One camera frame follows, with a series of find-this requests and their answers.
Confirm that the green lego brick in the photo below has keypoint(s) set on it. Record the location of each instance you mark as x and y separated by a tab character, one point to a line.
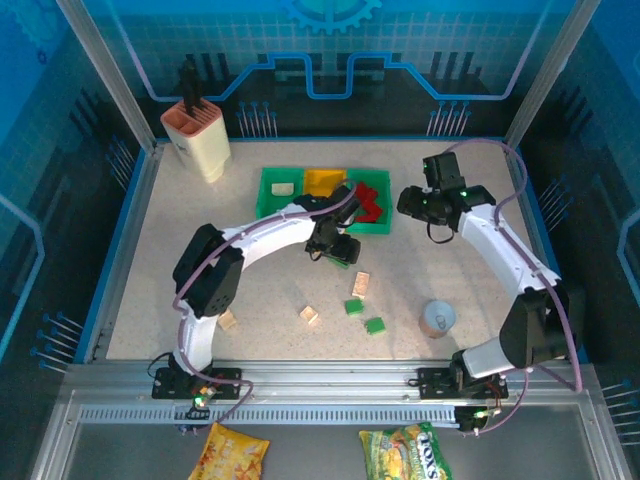
342	264
375	326
355	307

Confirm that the red lego brick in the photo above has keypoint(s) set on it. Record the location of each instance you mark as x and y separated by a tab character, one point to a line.
369	216
366	191
378	206

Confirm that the wooden block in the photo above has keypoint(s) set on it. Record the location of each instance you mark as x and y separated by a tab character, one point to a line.
309	315
361	285
229	321

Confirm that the white lego brick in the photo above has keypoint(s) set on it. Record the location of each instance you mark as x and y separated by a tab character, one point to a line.
282	189

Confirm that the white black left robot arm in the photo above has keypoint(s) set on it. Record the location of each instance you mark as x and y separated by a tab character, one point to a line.
270	235

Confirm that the green plastic bin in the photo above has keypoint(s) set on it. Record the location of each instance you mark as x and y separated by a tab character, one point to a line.
380	227
267	202

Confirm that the yellow plastic bin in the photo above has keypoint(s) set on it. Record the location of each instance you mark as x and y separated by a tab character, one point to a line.
322	180

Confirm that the metal tin can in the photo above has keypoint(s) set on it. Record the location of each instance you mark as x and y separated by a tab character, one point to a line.
437	320

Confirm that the cream knife block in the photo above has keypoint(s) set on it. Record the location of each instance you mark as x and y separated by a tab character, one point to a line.
205	145

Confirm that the green candy bag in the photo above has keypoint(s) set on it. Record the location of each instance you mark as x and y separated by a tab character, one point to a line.
405	452

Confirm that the yellow snack bag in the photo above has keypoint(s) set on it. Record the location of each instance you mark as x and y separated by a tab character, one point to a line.
230	452

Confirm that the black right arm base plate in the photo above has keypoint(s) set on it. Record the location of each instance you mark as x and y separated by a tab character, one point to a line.
435	382

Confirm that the slotted aluminium rail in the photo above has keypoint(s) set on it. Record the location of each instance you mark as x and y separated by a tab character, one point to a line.
310	414

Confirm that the aluminium frame post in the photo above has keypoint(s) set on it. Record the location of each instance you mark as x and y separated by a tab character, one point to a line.
547	75
107	75

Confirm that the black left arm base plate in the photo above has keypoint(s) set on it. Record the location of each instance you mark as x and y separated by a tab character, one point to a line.
225	382

